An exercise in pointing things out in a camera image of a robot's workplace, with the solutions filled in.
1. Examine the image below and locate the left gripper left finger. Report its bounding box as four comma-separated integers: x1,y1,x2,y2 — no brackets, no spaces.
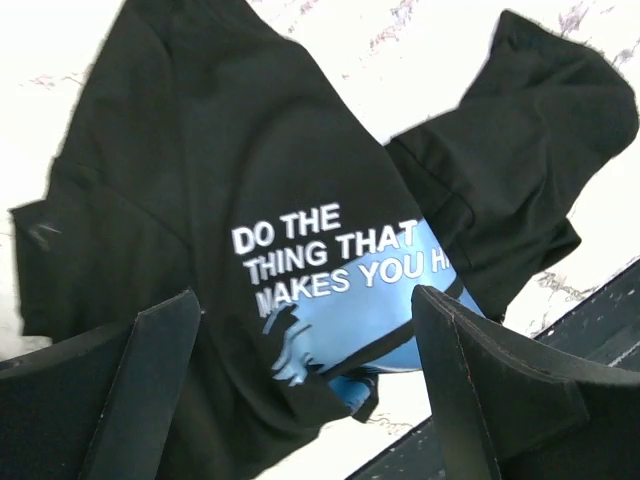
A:
1,290,201,480

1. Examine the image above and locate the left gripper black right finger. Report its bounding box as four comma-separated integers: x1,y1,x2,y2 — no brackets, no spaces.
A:
412,286,639,480

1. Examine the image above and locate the black t shirt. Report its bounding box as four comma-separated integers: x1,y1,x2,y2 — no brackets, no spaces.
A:
14,1,639,479

